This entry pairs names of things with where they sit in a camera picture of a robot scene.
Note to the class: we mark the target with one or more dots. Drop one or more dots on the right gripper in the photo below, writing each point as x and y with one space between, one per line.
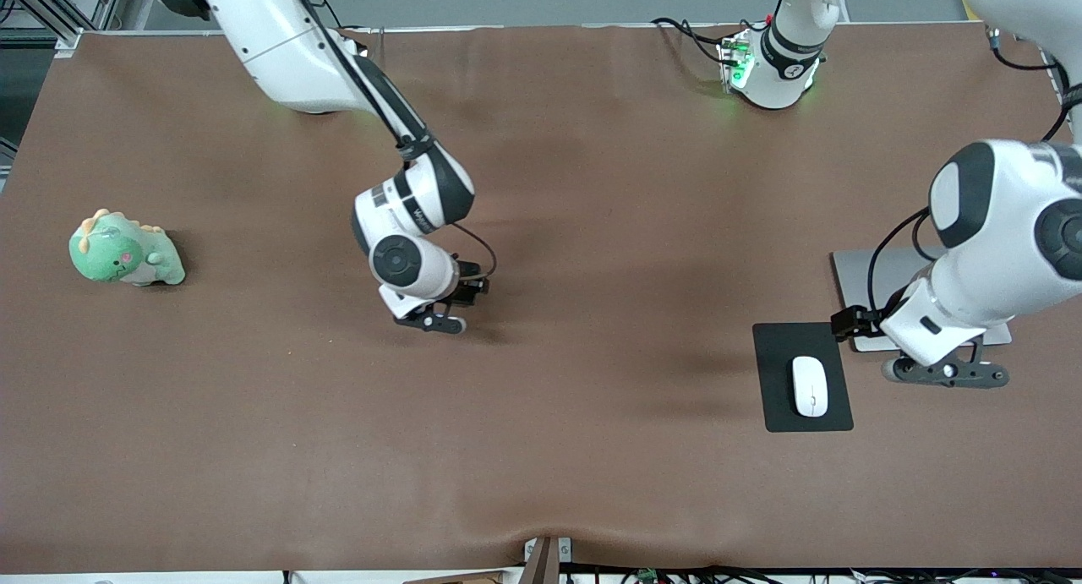
467 286

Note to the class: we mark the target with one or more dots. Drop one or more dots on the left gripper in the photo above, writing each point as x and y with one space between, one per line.
864 320

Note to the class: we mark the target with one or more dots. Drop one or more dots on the white computer mouse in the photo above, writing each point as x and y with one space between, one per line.
810 387

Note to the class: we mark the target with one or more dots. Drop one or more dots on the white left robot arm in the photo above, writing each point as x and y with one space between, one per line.
997 229

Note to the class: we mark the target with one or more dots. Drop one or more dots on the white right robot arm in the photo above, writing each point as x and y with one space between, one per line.
287 51

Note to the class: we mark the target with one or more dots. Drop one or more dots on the black mouse pad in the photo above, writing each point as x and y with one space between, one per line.
773 398

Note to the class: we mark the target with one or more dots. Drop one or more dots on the silver laptop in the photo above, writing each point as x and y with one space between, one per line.
854 271

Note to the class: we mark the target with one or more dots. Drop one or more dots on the brown table cover mat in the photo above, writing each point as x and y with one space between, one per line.
541 449

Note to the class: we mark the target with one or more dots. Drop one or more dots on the green plush dinosaur toy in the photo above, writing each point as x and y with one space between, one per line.
118 250

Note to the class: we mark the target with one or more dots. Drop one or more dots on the silver metal bracket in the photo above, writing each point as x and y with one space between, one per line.
565 550

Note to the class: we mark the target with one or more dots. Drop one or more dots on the brown post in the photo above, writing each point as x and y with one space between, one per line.
543 565

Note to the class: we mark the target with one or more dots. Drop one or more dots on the aluminium frame profile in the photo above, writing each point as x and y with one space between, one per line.
51 5

